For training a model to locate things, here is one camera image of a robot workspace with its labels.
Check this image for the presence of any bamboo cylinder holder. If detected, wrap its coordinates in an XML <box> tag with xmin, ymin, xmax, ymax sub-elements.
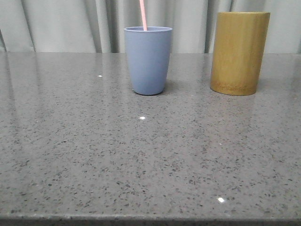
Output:
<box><xmin>210</xmin><ymin>12</ymin><xmax>270</xmax><ymax>96</ymax></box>

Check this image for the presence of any blue plastic cup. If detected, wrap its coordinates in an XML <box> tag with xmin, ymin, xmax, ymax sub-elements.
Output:
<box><xmin>124</xmin><ymin>26</ymin><xmax>173</xmax><ymax>96</ymax></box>

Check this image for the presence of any grey curtain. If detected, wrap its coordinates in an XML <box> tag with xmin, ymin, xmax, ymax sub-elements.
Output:
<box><xmin>0</xmin><ymin>0</ymin><xmax>301</xmax><ymax>53</ymax></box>

